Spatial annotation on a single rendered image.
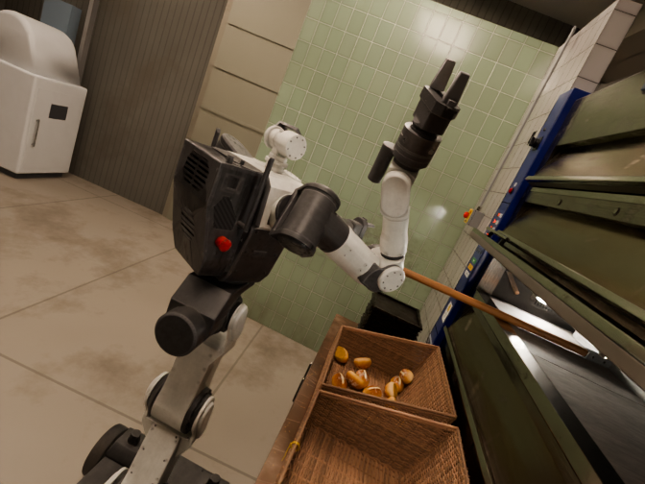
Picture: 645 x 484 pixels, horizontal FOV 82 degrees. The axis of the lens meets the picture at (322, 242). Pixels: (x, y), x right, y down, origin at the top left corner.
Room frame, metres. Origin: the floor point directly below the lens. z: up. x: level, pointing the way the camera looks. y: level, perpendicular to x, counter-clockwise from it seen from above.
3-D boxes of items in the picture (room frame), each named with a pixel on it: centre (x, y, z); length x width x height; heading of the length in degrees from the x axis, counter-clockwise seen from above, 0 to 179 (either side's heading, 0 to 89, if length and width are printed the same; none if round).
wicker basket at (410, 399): (1.45, -0.46, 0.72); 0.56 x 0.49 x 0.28; 174
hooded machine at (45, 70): (3.80, 3.41, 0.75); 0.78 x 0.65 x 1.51; 87
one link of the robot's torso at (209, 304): (0.92, 0.22, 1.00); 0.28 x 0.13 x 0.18; 173
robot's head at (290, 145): (1.00, 0.19, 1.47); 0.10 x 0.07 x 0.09; 48
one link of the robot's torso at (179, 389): (0.99, 0.21, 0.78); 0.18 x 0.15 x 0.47; 83
